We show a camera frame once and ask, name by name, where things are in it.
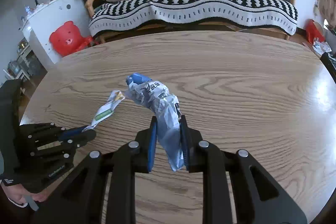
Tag small white green wrapper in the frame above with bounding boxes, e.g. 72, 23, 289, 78
82, 90, 125, 132

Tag blue white wrapper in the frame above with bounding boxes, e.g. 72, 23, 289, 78
126, 73, 184, 171

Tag left hand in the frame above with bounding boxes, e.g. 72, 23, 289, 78
1, 182, 51, 206

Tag red bear plastic chair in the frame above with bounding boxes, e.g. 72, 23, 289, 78
49, 21, 93, 57

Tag white cabinet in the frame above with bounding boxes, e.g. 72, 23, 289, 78
22, 0, 90, 70

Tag red bag on floor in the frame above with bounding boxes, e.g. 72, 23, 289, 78
305, 19, 325, 45

